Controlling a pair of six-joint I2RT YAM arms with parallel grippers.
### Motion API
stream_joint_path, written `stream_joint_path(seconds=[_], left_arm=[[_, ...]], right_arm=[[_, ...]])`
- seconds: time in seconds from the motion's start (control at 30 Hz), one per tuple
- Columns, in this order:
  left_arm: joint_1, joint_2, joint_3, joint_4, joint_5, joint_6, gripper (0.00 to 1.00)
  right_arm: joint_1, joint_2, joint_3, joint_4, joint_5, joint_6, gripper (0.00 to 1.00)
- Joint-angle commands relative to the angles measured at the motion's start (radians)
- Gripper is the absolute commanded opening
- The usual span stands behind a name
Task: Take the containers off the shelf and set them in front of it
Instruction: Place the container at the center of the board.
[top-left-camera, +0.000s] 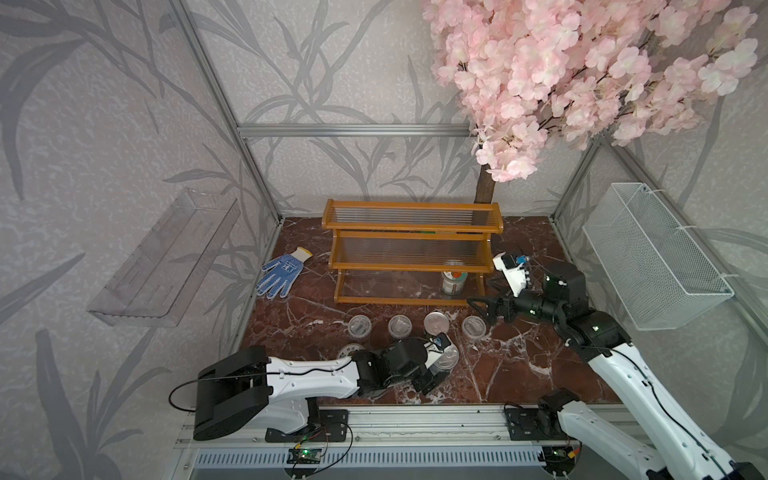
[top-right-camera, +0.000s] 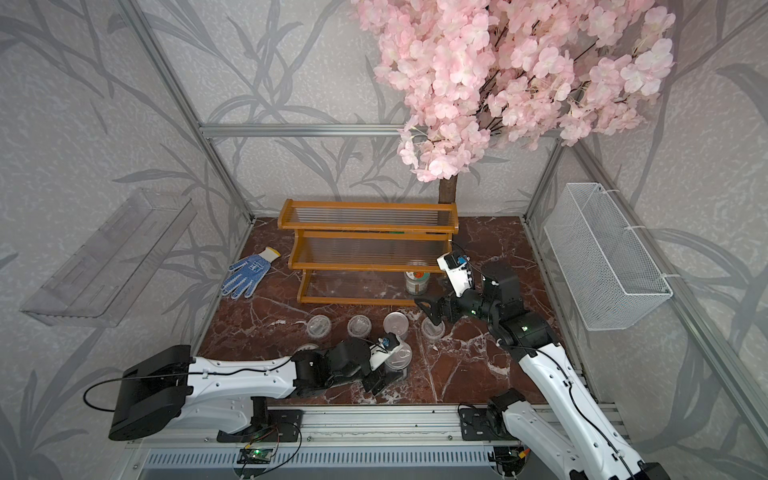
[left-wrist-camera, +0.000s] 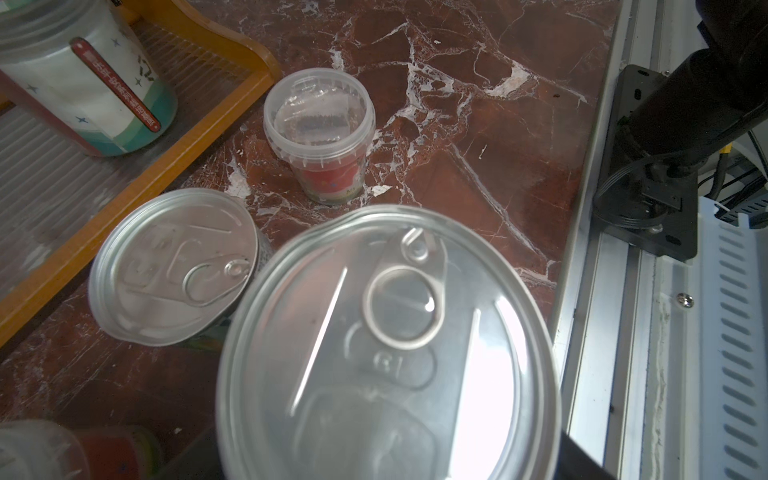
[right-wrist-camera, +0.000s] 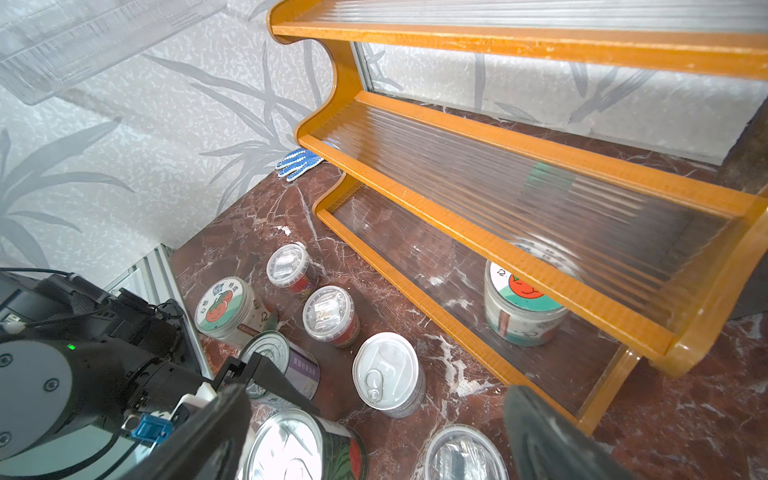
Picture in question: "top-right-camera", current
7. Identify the silver tin can green label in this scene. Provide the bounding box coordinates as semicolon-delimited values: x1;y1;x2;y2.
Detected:
382;311;409;340

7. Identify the orange wooden three-tier shelf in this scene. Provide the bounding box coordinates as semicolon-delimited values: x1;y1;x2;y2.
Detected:
277;199;459;306

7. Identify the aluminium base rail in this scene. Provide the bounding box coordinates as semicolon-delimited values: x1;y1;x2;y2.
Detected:
125;403;625;448

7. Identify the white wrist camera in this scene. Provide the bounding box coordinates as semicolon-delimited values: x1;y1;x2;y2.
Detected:
437;252;474;297
369;333;402;371

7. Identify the blue white work glove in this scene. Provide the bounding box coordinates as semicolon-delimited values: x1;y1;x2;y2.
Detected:
221;247;281;300

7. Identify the aluminium frame post left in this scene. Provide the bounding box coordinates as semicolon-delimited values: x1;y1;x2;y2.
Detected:
117;0;255;222

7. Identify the pink blossom tree crown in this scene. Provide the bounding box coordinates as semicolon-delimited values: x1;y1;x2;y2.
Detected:
355;1;676;183

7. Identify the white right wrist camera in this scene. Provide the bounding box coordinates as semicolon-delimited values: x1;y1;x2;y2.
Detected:
437;252;474;297

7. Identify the clear acrylic wall shelf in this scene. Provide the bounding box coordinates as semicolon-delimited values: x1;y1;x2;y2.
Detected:
21;188;197;328

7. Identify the aluminium horizontal back bar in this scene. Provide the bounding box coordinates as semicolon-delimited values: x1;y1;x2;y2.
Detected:
200;124;403;138

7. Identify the clear seed jar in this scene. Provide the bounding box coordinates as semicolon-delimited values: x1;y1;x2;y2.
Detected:
306;315;332;340
347;315;372;339

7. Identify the brown tree trunk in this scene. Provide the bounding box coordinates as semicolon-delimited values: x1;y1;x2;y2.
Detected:
438;176;458;204

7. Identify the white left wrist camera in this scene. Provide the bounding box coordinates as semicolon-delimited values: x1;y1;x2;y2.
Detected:
369;333;402;371

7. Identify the aluminium frame post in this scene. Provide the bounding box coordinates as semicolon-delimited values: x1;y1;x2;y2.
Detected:
117;0;255;222
523;141;564;223

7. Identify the jar red green label bottom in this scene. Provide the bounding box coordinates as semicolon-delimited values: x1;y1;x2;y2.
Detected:
404;260;430;296

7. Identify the clear seed jar shelf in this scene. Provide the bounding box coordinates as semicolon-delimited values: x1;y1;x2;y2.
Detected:
421;318;445;343

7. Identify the aluminium frame post right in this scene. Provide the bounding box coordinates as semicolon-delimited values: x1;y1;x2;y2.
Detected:
523;141;564;223

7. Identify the circuit board right with wires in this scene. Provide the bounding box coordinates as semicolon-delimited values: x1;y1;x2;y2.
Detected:
488;446;531;479

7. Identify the green circuit board left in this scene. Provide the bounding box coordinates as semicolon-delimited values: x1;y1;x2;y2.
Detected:
237;447;274;465

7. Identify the jar with red green lid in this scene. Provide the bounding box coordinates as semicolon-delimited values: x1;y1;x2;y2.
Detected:
296;343;319;352

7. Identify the tall can green white label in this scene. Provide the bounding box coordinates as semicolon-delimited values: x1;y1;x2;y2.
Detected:
385;342;413;372

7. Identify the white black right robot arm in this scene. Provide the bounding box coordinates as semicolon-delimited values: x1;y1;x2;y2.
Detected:
414;253;669;479

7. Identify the white wire mesh basket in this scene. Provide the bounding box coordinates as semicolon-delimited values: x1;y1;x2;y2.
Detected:
544;183;673;331

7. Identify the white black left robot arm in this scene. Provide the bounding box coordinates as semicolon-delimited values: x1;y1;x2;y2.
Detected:
108;333;404;441

